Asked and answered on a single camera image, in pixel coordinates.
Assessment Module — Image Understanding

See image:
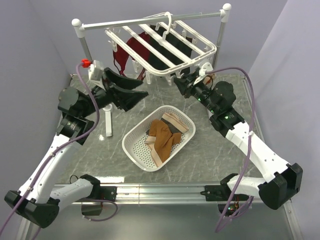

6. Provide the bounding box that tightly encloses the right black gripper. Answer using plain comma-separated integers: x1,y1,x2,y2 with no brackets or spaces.
171,72,219,114

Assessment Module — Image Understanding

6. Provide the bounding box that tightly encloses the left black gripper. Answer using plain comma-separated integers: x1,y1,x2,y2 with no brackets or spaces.
80,67,149,118

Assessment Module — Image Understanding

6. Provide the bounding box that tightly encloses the white clip hanger frame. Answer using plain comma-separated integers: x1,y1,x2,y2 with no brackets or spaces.
105,12,218,83

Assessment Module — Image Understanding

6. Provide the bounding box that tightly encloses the orange-brown underwear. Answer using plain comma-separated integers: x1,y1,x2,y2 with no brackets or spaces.
144,133,182,167

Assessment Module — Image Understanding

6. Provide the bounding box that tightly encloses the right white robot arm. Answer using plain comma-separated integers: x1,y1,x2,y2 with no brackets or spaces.
174,75,303,210

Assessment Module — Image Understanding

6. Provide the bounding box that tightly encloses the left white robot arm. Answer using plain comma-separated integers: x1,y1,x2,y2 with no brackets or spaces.
4,68,148,229

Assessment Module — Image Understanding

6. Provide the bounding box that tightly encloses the black garment on hanger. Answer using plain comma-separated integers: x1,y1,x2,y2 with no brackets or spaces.
147,23,195,78

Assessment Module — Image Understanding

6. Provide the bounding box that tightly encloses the grey beige-banded underwear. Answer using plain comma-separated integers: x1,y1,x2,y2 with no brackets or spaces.
146,112,189,137

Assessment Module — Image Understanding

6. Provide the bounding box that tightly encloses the beige argyle sock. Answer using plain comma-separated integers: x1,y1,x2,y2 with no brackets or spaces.
203,74,216,88

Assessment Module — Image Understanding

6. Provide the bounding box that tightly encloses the red bra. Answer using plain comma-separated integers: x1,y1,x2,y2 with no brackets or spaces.
112,31,153,82

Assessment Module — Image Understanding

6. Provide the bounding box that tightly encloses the white perforated laundry basket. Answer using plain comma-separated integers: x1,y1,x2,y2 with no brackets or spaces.
122,105,196,172

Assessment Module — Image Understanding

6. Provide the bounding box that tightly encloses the silver drying rack stand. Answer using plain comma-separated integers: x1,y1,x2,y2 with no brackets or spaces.
71,2,232,138

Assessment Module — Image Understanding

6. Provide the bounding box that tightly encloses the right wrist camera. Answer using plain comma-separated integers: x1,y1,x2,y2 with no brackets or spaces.
193,62,214,85

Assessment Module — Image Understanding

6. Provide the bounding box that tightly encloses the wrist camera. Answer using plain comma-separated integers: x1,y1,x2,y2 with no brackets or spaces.
193,62,214,85
81,58,105,82

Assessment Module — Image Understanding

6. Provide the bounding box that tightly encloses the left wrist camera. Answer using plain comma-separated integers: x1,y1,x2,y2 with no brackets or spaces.
81,58,105,82

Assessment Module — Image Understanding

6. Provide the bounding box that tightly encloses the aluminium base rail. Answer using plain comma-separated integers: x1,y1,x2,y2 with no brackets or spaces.
100,182,228,205

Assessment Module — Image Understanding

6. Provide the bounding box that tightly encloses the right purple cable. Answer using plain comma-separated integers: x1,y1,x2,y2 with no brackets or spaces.
204,66,256,233

